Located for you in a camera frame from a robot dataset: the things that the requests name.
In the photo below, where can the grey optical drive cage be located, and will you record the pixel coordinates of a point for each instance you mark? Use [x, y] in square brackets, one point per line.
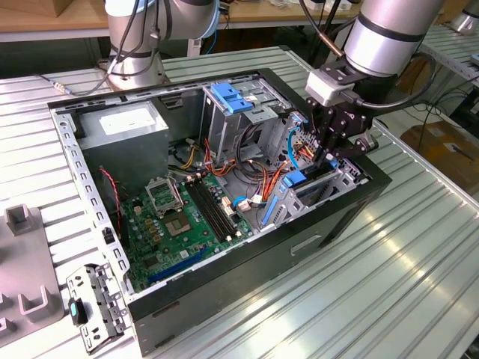
[224, 138]

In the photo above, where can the black RAM slot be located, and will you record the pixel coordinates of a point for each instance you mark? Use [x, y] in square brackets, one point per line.
[219, 208]
[210, 209]
[205, 210]
[215, 208]

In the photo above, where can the metal slat side table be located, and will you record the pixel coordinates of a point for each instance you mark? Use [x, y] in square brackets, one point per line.
[449, 52]

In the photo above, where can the black case fan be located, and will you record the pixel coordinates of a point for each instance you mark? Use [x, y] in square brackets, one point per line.
[108, 202]

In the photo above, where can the hard disk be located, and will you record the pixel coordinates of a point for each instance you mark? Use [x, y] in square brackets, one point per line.
[293, 179]

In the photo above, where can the grey metal card bracket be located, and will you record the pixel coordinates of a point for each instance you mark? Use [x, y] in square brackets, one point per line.
[105, 295]

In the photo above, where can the black blue retention latch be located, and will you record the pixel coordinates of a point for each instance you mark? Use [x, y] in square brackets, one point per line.
[75, 310]

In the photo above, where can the grey power supply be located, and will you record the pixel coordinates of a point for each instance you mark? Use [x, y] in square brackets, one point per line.
[123, 157]

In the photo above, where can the green motherboard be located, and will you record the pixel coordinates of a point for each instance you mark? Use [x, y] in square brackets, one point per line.
[176, 254]

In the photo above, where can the black tripod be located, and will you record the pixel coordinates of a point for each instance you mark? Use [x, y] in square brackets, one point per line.
[334, 9]

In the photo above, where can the black PC case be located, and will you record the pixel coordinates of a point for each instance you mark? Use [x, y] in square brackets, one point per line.
[224, 284]

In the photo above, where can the wooden desk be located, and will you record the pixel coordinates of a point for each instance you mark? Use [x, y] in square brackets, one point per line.
[45, 24]

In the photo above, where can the blue expansion slot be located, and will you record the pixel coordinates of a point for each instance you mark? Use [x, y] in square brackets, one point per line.
[176, 267]

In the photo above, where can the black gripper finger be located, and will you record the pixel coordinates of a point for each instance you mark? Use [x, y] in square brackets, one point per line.
[355, 147]
[325, 131]

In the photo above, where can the grey parts rack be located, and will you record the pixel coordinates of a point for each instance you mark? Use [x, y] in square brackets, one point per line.
[22, 269]

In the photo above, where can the CPU socket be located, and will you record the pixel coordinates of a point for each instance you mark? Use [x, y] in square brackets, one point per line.
[176, 226]

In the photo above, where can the large brown cardboard box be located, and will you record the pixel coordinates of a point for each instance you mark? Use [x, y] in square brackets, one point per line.
[438, 149]

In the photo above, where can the grey metal disk bay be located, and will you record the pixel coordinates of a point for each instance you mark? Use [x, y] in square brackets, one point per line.
[318, 203]

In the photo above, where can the blue drive latch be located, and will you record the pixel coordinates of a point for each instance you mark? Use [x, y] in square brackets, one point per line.
[232, 101]

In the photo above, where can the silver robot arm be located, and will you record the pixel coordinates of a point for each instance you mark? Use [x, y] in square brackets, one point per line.
[381, 45]

